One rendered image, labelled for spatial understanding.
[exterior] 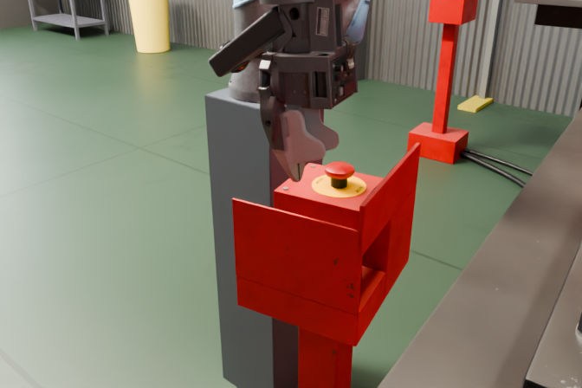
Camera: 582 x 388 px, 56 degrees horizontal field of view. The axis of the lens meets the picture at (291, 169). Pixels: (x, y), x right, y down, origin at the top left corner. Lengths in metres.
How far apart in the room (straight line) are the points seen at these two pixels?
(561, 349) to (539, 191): 0.25
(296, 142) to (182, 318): 1.23
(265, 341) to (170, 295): 0.60
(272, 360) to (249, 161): 0.50
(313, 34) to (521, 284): 0.30
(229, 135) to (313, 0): 0.63
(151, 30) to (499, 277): 5.06
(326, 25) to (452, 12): 2.17
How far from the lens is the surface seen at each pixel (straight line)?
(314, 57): 0.54
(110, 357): 1.68
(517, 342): 0.36
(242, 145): 1.12
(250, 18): 1.08
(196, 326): 1.72
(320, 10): 0.55
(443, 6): 2.71
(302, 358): 0.81
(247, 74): 1.09
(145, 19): 5.33
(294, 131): 0.59
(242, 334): 1.39
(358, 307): 0.62
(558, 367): 0.30
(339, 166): 0.71
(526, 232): 0.47
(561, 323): 0.33
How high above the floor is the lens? 1.10
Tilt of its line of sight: 24 degrees down
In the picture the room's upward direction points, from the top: straight up
